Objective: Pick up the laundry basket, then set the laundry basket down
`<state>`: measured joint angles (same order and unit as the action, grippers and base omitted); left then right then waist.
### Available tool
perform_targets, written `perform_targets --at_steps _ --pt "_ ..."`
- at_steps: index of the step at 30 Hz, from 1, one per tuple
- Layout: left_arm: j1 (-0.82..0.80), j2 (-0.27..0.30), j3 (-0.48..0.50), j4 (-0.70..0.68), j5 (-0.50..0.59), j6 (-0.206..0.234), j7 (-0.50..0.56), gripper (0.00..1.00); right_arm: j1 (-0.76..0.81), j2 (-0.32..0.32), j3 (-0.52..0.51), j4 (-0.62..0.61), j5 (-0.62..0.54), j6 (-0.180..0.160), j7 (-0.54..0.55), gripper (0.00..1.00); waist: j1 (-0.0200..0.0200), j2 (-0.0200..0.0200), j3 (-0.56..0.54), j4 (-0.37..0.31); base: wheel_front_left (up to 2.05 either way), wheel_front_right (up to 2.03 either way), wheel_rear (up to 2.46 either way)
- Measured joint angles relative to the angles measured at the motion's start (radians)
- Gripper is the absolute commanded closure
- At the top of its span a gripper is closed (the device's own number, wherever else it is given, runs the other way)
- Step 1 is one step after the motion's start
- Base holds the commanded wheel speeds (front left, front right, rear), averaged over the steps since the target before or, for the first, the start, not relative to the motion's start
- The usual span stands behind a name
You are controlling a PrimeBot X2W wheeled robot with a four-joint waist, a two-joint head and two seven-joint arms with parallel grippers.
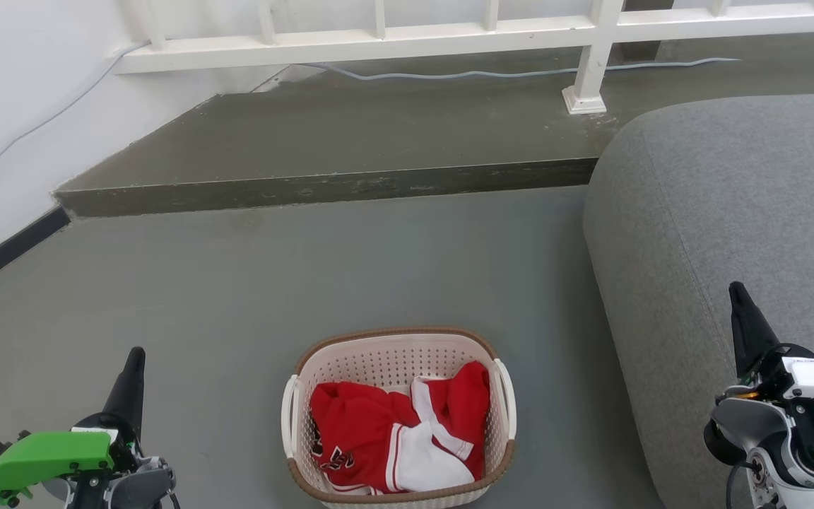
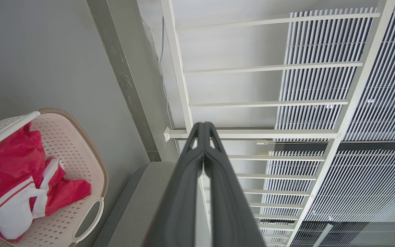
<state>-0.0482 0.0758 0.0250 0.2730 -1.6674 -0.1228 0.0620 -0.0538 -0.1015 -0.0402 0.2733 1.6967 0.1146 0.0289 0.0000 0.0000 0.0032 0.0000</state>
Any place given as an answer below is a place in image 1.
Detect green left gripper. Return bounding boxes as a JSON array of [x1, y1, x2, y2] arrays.
[[0, 346, 147, 508]]

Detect white perforated laundry basket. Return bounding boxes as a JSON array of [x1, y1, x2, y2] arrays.
[[281, 326, 518, 509]]

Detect grey fabric sofa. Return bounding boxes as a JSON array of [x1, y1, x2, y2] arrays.
[[582, 92, 814, 509]]

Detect red and white jersey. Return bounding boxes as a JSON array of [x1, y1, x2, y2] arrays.
[[309, 361, 491, 496]]

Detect raised grey concrete step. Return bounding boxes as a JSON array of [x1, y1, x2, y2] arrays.
[[54, 32, 814, 218]]

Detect white metal railing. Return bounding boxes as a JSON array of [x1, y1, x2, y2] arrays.
[[114, 0, 814, 115]]

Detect black wall baseboard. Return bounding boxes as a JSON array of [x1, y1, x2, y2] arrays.
[[0, 206, 72, 301]]

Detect light grey floor cable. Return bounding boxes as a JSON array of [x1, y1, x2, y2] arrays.
[[0, 41, 741, 192]]

